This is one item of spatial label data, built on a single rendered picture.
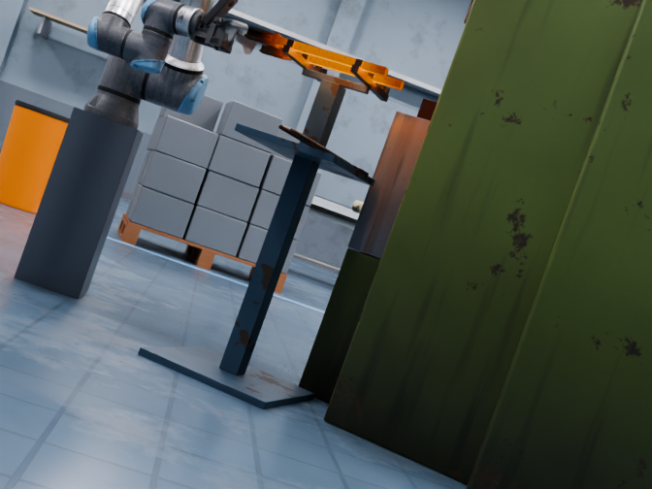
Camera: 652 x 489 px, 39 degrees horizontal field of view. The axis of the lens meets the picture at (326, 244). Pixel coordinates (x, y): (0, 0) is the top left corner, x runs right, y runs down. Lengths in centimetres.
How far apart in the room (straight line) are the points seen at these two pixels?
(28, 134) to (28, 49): 693
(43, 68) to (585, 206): 1065
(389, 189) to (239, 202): 320
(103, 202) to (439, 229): 120
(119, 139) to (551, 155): 144
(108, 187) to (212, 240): 284
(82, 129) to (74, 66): 930
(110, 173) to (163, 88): 33
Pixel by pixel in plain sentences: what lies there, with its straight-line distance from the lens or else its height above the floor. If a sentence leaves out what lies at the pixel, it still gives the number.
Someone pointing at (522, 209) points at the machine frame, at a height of 72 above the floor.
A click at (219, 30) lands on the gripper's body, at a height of 93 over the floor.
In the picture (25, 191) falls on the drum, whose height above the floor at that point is 11.
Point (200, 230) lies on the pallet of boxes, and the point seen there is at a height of 22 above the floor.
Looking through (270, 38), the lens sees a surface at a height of 95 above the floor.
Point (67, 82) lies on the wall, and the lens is 1241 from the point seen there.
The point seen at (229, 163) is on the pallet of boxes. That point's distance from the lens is 589.
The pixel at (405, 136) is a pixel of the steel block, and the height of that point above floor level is 85.
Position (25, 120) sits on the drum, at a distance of 566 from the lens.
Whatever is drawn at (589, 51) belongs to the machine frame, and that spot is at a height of 116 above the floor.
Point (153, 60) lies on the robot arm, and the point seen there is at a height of 79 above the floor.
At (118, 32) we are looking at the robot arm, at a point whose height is 83.
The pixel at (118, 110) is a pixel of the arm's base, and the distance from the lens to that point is 315.
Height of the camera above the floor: 50
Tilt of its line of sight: 1 degrees down
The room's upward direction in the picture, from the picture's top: 20 degrees clockwise
